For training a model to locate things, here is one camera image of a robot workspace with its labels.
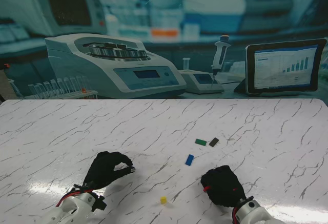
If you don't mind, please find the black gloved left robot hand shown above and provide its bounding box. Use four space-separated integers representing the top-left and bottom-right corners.
83 151 136 190

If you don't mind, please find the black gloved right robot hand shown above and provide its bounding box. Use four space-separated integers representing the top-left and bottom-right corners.
200 165 247 207

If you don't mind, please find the beige board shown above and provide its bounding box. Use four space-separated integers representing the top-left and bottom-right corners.
0 69 14 99

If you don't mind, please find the printed laboratory backdrop banner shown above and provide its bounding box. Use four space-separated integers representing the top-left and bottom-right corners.
0 0 328 99

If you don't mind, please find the black left wrist camera bracket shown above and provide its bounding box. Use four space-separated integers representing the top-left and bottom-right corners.
91 194 107 211

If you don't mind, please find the red left arm cable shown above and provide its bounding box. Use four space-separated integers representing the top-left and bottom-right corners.
55 188 93 207

